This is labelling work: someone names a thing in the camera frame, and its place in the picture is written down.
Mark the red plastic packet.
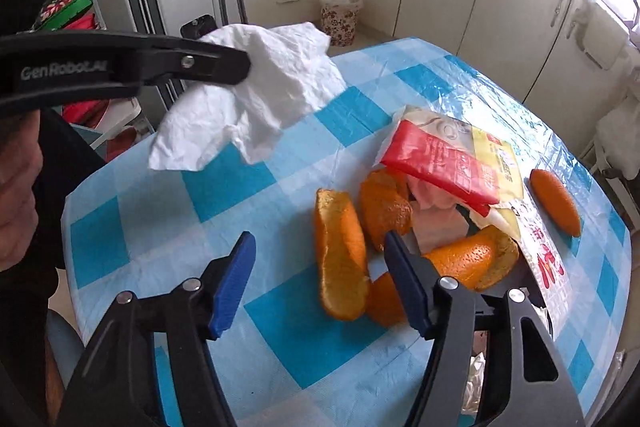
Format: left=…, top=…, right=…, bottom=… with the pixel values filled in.
left=381, top=119, right=501, bottom=218

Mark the white plastic bag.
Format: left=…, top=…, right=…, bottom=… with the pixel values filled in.
left=596, top=96, right=640, bottom=180

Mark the red plastic bag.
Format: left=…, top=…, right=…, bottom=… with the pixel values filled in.
left=62, top=98, right=110, bottom=125

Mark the floral patterned bin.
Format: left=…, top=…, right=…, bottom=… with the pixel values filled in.
left=320, top=0, right=364, bottom=48

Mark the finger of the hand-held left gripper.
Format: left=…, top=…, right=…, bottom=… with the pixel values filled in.
left=142, top=38, right=252, bottom=86

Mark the white tissue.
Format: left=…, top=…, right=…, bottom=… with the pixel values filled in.
left=148, top=23, right=347, bottom=171

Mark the black dustpan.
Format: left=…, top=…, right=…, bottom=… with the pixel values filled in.
left=180, top=14, right=217, bottom=40

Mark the red green gift box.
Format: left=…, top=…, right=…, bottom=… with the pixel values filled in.
left=32, top=0, right=101, bottom=32

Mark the blue checked tablecloth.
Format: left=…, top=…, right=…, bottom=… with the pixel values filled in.
left=61, top=38, right=632, bottom=427

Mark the white chair frame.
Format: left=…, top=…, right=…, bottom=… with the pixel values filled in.
left=97, top=99, right=157, bottom=162

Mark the yellow white plastic wrapper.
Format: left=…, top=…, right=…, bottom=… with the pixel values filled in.
left=372, top=105, right=571, bottom=343

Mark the person's black clothing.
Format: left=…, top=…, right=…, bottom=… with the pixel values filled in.
left=0, top=104, right=108, bottom=427

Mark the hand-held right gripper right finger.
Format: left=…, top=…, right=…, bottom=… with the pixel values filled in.
left=384, top=231, right=587, bottom=427

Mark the white hanging bin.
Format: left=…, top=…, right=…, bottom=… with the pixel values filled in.
left=579, top=0, right=632, bottom=70

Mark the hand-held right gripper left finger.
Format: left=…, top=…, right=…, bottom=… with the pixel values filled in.
left=55, top=231, right=257, bottom=427

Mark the person's left hand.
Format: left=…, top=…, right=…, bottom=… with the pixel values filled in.
left=0, top=109, right=42, bottom=263

